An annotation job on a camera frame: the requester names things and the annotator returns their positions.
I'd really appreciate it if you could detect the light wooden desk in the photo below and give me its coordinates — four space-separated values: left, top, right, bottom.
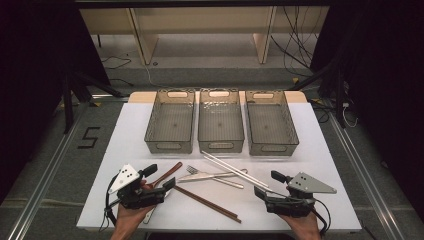
79 6 331 66

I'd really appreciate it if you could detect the person's right hand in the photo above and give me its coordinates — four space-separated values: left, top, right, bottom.
279 211 322 234

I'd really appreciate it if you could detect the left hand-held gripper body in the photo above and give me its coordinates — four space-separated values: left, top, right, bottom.
107 163 167 210

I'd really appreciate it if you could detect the person's left hand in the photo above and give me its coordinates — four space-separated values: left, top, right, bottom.
114 179 156 232

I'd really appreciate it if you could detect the left hand-held gripper cable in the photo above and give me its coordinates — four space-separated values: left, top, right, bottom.
99 179 121 233

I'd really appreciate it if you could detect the silver metal chopstick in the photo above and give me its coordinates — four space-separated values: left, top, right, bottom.
200 150 270 188
203 154 274 193

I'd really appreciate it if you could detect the brown spoon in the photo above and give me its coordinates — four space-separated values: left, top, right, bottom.
146 161 184 189

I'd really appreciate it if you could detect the black floor cable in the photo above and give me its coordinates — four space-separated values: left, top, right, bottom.
100 54 134 88

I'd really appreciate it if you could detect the black metal stand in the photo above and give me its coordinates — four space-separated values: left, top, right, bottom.
61 71 124 134
288 59 348 129

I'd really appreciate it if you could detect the white floor cable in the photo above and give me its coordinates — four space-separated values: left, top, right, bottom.
143 63 168 89

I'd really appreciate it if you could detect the metal fork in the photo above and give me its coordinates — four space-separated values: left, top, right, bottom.
185 164 245 190

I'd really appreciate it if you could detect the hand-held gripper cable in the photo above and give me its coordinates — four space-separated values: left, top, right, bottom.
99 179 121 233
311 198 333 234

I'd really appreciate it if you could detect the black crossbar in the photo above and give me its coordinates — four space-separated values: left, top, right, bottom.
74 0 334 9

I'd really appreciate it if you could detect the metal knife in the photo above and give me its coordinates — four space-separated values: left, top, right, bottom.
175 168 249 184

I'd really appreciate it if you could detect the grey translucent plastic basket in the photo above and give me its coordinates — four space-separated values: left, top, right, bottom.
244 89 300 157
143 88 196 155
197 87 246 154

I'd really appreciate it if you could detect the short aluminium rail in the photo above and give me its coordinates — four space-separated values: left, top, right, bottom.
91 94 130 101

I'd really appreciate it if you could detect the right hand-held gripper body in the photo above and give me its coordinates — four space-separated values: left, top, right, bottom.
264 171 338 218

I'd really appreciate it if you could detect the right hand-held gripper cable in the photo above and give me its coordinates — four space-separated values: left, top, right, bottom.
311 198 333 234

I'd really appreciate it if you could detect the dark curtain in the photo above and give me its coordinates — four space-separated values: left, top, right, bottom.
311 0 424 221
0 0 111 204

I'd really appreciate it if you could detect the white spoon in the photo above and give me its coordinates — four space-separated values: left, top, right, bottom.
143 190 172 225

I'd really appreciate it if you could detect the bundle of black cables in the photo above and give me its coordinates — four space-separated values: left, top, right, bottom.
269 6 321 78

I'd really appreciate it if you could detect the aluminium floor rail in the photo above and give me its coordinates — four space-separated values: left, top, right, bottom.
6 99 91 240
328 113 406 240

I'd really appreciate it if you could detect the white table mat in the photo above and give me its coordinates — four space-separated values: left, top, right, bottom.
76 102 363 233

